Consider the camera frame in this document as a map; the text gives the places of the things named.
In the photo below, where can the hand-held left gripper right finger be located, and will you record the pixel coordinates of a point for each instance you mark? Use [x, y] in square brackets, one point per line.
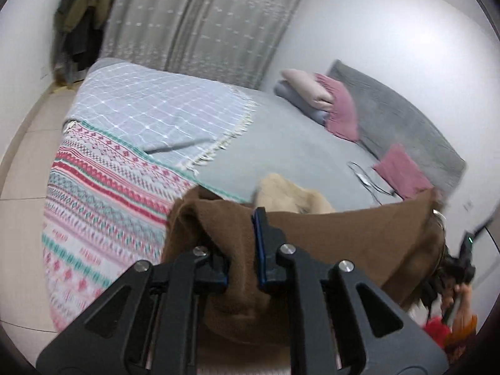
[285, 265]

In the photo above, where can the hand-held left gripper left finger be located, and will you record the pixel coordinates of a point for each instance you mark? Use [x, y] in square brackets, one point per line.
[172, 293]

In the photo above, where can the brown jacket with fur collar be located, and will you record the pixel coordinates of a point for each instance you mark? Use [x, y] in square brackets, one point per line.
[351, 238]

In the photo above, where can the hanging dark clothes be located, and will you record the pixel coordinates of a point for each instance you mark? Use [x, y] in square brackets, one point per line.
[82, 19]

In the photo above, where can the person's right hand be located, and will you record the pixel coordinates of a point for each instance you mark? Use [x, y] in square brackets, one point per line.
[463, 300]

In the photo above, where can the red patterned cloth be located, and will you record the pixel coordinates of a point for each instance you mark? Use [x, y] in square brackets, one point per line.
[437, 330]

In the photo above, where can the pink pillow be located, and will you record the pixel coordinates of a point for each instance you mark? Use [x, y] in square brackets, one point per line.
[402, 172]
[342, 105]

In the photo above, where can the white charger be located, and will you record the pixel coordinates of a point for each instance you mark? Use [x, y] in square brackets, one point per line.
[364, 179]

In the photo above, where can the grey bed sheet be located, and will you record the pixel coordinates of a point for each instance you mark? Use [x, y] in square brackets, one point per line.
[297, 148]

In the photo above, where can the patterned red and green blanket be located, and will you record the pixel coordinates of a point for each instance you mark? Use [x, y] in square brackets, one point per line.
[105, 191]

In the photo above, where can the grey-blue folded pillow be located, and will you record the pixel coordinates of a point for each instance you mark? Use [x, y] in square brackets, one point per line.
[300, 103]

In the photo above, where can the grey quilted headboard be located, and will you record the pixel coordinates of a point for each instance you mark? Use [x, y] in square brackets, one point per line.
[390, 113]

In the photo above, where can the beige folded pillow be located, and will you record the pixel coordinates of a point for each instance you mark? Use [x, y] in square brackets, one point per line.
[308, 86]

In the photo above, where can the light blue checked blanket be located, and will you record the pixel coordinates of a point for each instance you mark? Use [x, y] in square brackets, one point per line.
[156, 105]

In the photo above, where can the grey star-print curtain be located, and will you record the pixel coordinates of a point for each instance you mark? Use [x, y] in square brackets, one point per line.
[203, 19]

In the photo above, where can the white wall socket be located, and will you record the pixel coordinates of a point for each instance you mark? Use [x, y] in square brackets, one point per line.
[468, 204]
[44, 72]

